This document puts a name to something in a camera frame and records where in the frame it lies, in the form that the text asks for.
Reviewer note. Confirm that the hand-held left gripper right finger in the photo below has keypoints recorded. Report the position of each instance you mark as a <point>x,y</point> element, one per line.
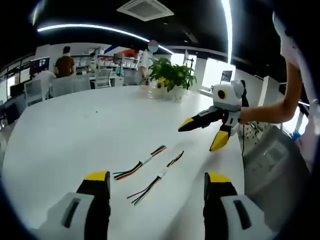
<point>220,200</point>

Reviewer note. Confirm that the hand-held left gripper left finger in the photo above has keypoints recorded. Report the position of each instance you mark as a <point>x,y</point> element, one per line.
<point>95,200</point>

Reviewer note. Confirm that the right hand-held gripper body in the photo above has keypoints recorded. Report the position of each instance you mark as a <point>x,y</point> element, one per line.
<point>230,96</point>

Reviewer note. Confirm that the green potted plant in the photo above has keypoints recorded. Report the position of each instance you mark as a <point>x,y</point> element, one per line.
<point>172,72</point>

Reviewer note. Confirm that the monitor on black stand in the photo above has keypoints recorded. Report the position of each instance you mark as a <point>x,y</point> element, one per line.
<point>187,58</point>

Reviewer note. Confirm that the clear glass container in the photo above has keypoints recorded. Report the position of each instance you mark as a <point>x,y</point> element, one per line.
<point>149,92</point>

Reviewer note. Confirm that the grey mesh office chair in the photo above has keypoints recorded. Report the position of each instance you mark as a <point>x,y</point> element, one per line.
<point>275,170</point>

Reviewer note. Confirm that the straight ceiling light strip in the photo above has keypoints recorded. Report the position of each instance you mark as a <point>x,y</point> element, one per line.
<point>228,30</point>

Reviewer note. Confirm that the white mesh office chair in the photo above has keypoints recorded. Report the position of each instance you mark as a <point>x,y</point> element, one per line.
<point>103,78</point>

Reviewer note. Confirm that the white storage shelves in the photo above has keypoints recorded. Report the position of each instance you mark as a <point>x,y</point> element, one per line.
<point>110,60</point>

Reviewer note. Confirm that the wide grey chair back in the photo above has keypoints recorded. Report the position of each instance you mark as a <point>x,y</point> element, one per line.
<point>71,85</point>

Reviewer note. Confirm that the ceiling air conditioner vent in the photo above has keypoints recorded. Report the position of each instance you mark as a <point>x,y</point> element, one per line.
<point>145,8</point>

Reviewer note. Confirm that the curved ceiling light strip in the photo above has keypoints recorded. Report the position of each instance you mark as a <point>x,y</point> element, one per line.
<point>95,27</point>

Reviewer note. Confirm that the dark monitor screen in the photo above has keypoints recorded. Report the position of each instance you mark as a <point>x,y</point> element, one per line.
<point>39,63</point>

